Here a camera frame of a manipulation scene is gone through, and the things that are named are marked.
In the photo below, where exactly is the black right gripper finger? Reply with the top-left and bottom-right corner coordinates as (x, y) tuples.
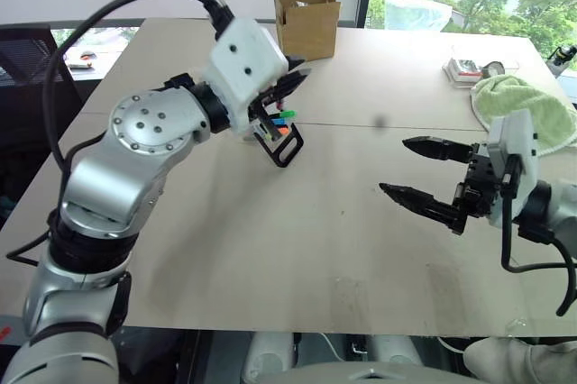
(401, 134), (473, 165)
(379, 182), (471, 236)

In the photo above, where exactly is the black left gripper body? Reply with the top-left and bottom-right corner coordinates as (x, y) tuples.
(246, 85), (284, 132)

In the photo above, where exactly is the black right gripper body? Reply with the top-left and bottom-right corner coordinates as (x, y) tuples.
(453, 142), (502, 221)

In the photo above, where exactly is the green capped pen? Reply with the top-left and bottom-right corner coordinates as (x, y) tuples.
(264, 108), (298, 142)

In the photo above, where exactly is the black pen holder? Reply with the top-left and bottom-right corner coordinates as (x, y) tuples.
(252, 120), (306, 170)

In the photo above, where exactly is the brown cardboard box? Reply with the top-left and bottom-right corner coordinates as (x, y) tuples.
(272, 0), (343, 61)

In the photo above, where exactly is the clear plastic box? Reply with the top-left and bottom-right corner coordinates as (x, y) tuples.
(441, 56), (484, 88)

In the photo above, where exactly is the light green towel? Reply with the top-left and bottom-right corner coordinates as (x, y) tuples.
(470, 75), (577, 159)

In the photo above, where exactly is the clear plastic bag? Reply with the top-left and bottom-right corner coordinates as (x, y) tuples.
(383, 0), (453, 32)

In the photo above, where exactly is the small black device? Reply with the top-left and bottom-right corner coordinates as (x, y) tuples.
(547, 44), (577, 70)

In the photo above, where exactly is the white rounded shape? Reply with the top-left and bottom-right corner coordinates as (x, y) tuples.
(463, 336), (577, 384)

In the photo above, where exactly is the grey robot torso edge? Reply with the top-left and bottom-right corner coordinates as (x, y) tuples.
(252, 359), (480, 384)

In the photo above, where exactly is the white and orange object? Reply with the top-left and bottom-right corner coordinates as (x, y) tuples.
(66, 50), (99, 71)

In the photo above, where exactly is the black mesh chair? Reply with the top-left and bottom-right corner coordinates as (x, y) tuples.
(0, 23), (86, 227)

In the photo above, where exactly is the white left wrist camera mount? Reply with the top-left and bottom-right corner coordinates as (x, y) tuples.
(197, 17), (289, 142)

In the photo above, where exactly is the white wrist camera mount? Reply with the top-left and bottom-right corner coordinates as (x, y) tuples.
(485, 108), (541, 230)
(197, 17), (289, 142)

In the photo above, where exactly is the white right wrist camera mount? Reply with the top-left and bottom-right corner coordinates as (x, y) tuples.
(485, 108), (541, 230)

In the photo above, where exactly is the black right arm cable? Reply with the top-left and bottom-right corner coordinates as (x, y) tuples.
(499, 153), (577, 317)

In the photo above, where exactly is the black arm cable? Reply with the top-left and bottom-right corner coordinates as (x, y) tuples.
(499, 153), (577, 317)
(5, 0), (232, 264)

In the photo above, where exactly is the thin white cable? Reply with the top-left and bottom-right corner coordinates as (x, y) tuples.
(318, 333), (349, 361)

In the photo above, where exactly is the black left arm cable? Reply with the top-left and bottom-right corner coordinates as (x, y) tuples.
(5, 0), (232, 264)

